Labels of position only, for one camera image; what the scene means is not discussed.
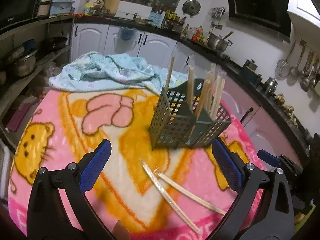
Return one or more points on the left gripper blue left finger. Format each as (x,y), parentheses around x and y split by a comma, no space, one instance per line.
(92,164)

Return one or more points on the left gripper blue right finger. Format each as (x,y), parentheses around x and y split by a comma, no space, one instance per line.
(230,164)

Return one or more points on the wooden chopstick pair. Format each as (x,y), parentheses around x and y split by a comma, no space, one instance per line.
(220,83)

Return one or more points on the green right sleeve forearm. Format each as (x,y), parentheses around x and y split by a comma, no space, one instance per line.
(301,219)

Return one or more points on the white lower cabinets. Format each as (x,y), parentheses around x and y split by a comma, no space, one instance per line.
(246,104)

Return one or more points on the pink cartoon blanket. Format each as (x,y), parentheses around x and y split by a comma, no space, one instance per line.
(65,126)

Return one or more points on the dark green utensil basket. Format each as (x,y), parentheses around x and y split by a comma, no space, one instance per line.
(174,124)

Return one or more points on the garlic pile on counter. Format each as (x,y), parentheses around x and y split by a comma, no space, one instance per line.
(287,109)

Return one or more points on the steel kettle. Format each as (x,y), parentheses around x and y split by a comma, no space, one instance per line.
(270,86)

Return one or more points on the light blue patterned cloth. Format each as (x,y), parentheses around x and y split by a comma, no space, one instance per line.
(95,72)

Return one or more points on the dark teal yellow rimmed container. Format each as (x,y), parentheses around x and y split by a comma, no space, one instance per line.
(251,76)

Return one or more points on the hanging steel ladle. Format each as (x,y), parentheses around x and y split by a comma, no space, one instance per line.
(294,71)

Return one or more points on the steel pot on shelf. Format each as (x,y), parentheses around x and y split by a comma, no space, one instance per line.
(25,64)

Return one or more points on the steel stock pot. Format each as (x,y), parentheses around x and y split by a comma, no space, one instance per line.
(218,43)

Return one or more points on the black wok on shelf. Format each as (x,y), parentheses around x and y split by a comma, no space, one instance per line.
(53,43)

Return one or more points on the wooden shelf rack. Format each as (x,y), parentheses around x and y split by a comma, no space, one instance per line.
(57,25)

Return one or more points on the red sauce bottle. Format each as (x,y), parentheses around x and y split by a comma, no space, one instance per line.
(197,34)

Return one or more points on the white box on counter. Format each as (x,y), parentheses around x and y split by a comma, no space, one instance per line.
(128,10)

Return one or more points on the light blue knife block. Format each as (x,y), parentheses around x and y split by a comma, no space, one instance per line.
(156,19)

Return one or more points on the light blue dish tray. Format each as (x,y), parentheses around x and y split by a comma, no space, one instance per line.
(59,7)

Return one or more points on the black range hood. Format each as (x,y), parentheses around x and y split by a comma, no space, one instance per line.
(269,13)

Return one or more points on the white upper cabinet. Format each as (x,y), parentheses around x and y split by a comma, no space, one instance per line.
(305,9)

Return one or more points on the hanging wire strainer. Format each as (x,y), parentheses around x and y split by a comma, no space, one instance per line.
(282,67)

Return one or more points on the wall mounted steel lid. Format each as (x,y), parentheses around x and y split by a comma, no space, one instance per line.
(191,8)

